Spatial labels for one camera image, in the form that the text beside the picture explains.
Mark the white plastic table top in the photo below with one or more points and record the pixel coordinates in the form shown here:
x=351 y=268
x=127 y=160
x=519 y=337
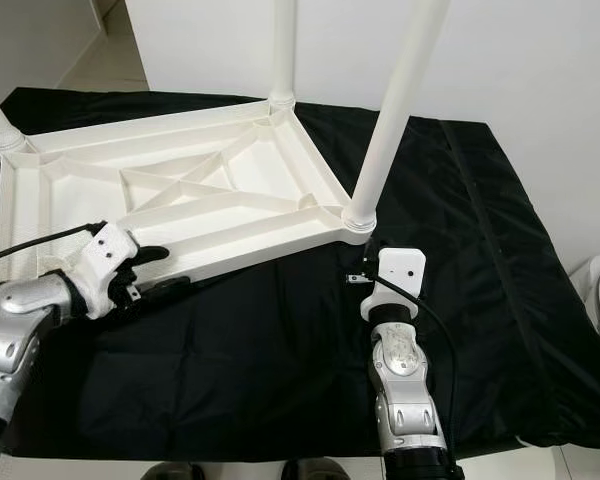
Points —
x=60 y=200

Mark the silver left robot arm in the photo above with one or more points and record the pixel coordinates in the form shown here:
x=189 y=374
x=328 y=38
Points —
x=20 y=340

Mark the black cloth table cover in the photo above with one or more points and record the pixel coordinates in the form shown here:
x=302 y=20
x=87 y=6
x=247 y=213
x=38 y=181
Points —
x=270 y=350

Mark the grey left robot foot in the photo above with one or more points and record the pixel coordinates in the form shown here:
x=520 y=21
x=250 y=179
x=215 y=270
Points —
x=170 y=473

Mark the grey robot foot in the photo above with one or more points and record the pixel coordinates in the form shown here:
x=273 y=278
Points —
x=170 y=473
x=315 y=472

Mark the grey right robot foot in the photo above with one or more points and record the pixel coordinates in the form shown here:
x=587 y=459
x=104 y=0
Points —
x=315 y=472

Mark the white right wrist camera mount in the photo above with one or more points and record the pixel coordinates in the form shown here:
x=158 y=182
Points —
x=402 y=270

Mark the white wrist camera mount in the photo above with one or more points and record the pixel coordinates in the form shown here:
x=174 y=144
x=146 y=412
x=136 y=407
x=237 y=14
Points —
x=402 y=270
x=110 y=245

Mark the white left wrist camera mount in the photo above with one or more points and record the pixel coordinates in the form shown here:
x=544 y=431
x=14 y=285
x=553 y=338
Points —
x=110 y=245

